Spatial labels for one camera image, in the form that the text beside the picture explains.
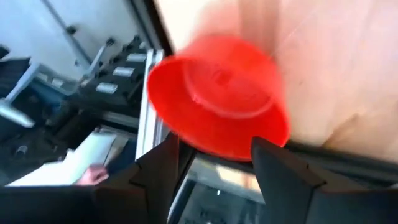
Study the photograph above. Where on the person's hand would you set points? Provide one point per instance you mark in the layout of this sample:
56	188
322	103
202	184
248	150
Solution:
93	175

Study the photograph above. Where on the red plastic cup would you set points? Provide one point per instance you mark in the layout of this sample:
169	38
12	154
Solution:
217	102

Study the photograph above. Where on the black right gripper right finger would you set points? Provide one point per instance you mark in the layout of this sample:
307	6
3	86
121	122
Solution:
289	193

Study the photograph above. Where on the silver metal cylinder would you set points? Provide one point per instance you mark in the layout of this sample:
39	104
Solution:
15	115

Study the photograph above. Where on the silver aluminium frame post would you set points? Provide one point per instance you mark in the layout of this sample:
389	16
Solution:
147	124

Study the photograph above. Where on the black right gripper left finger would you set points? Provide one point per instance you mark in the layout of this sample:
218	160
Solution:
146	193

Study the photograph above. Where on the black equipment with silver labels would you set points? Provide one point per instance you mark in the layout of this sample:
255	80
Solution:
118	90

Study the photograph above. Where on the white paper sheets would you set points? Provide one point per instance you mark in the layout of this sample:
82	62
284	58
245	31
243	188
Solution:
77	161

